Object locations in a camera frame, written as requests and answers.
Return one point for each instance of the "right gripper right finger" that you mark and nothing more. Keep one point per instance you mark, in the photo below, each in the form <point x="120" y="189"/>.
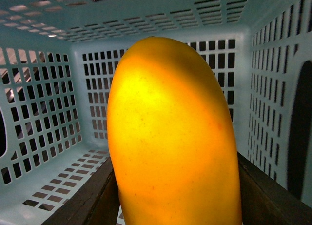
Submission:
<point x="265" y="202"/>

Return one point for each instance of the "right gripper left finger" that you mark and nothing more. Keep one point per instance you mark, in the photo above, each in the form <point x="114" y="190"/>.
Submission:
<point x="95" y="203"/>

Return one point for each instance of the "yellow mango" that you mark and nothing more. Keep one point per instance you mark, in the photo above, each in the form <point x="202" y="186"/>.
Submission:
<point x="171" y="138"/>

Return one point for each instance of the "light blue plastic basket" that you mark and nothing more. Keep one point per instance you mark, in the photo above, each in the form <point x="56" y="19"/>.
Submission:
<point x="58" y="58"/>

